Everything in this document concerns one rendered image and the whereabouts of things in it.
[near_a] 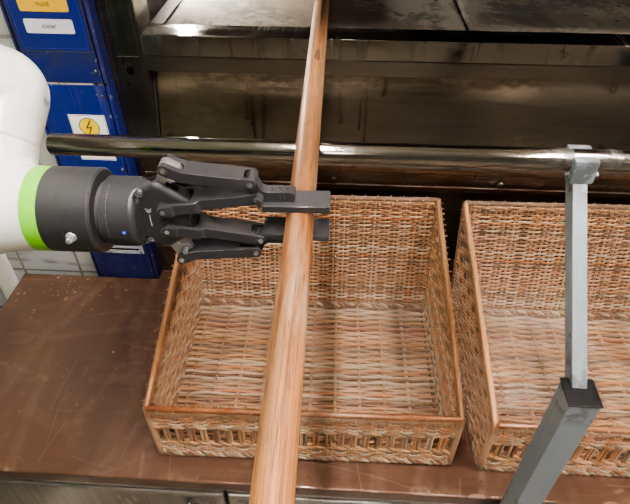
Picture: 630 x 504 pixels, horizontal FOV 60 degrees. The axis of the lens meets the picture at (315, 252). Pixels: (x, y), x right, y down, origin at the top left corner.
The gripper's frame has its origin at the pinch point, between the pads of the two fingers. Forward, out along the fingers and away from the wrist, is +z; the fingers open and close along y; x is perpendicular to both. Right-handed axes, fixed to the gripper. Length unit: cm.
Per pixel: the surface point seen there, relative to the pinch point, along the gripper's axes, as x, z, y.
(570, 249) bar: -9.6, 35.3, 12.0
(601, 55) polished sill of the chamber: -53, 51, 3
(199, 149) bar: -17.1, -14.4, 2.6
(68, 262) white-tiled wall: -55, -64, 60
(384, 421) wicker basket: -4.5, 13.4, 47.0
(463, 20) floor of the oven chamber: -66, 28, 2
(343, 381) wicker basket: -22, 7, 60
